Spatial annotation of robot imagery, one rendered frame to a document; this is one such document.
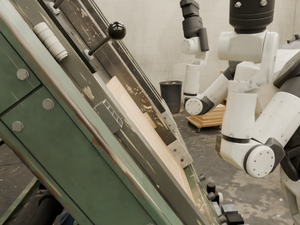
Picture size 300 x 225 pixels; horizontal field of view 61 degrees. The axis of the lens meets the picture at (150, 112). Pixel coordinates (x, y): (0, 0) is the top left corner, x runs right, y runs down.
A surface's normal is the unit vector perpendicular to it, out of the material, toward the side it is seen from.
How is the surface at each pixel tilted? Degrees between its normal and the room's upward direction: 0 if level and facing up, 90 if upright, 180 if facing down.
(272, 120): 51
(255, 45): 105
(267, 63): 85
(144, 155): 90
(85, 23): 90
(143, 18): 90
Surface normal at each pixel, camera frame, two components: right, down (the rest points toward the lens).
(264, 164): 0.37, 0.21
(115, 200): 0.04, 0.25
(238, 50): -0.50, 0.48
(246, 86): -0.51, 0.15
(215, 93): -0.30, 0.25
